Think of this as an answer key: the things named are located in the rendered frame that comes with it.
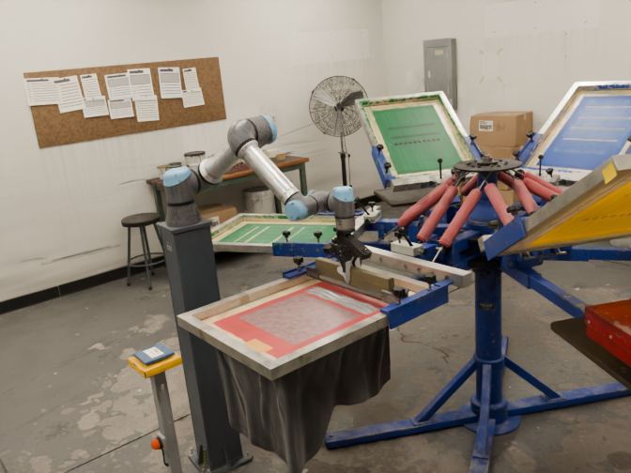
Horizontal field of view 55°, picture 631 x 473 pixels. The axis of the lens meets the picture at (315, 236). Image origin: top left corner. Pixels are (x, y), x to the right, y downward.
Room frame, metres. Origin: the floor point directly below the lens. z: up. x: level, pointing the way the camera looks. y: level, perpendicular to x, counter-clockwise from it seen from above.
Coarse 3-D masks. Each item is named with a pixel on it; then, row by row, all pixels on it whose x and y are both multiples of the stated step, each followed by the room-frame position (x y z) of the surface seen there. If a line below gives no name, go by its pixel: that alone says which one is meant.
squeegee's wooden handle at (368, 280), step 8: (320, 264) 2.28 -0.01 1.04; (328, 264) 2.24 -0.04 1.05; (336, 264) 2.21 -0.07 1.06; (320, 272) 2.28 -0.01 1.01; (328, 272) 2.24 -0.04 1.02; (336, 272) 2.20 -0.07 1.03; (352, 272) 2.13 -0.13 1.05; (360, 272) 2.10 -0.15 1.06; (368, 272) 2.07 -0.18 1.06; (376, 272) 2.07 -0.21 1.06; (344, 280) 2.17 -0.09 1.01; (352, 280) 2.13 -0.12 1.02; (360, 280) 2.10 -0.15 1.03; (368, 280) 2.06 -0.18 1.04; (376, 280) 2.03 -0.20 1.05; (384, 280) 2.00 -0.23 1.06; (392, 280) 2.00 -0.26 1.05; (368, 288) 2.07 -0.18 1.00; (376, 288) 2.03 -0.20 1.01; (384, 288) 2.00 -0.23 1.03
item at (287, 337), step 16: (336, 304) 2.06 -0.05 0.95; (384, 304) 2.02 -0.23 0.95; (304, 320) 1.95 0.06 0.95; (320, 320) 1.93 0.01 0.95; (336, 320) 1.92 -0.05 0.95; (352, 320) 1.91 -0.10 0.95; (256, 336) 1.85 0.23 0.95; (272, 336) 1.84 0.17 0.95; (288, 336) 1.83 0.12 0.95; (304, 336) 1.82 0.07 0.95; (320, 336) 1.81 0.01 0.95; (272, 352) 1.73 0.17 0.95; (288, 352) 1.72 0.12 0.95
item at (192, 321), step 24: (264, 288) 2.20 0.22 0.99; (192, 312) 2.03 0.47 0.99; (216, 312) 2.07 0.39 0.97; (216, 336) 1.81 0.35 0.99; (336, 336) 1.73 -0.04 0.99; (360, 336) 1.77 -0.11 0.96; (240, 360) 1.68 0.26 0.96; (264, 360) 1.61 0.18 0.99; (288, 360) 1.59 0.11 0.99; (312, 360) 1.65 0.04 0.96
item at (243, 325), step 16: (304, 288) 2.25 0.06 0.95; (336, 288) 2.22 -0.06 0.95; (272, 304) 2.12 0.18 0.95; (288, 304) 2.10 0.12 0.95; (304, 304) 2.09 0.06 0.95; (320, 304) 2.08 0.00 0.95; (224, 320) 2.01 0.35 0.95; (240, 320) 2.00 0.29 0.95; (256, 320) 1.98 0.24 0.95; (272, 320) 1.97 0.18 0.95; (288, 320) 1.96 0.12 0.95; (240, 336) 1.86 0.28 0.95
